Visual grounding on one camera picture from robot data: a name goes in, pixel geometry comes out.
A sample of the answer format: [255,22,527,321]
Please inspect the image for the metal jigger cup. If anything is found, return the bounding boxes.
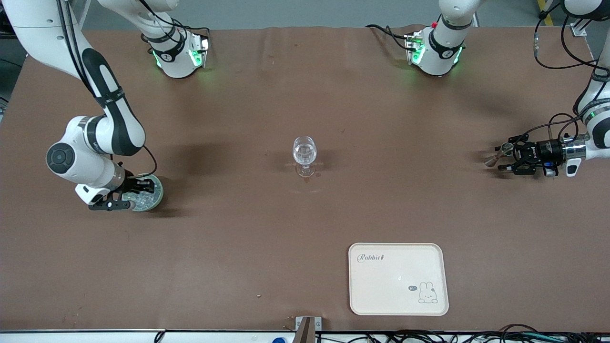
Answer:
[484,142,516,168]

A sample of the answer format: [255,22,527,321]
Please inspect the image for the clear ice cubes pile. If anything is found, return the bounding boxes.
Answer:
[125,177,161,210]

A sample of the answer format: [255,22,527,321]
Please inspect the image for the clear wine glass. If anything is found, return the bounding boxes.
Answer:
[292,136,317,178]

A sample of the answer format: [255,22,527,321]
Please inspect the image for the green ceramic bowl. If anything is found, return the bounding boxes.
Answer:
[122,174,164,212]

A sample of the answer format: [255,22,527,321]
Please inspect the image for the brown table cover sheet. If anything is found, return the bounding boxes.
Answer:
[0,24,610,333]

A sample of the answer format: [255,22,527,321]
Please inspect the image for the cream rabbit print tray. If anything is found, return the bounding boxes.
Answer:
[348,243,449,316]

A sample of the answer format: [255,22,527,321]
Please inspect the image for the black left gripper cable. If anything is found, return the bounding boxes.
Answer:
[522,0,610,143]

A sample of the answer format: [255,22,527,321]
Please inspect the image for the black right base cable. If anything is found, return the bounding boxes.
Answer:
[143,0,211,40]

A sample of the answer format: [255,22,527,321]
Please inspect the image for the black base cable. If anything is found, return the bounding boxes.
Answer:
[365,24,413,51]
[143,0,211,40]

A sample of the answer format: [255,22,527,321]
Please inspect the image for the black left base cable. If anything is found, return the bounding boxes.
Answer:
[365,24,413,51]

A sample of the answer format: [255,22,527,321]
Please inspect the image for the black cable bundle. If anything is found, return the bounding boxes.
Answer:
[315,324,610,343]

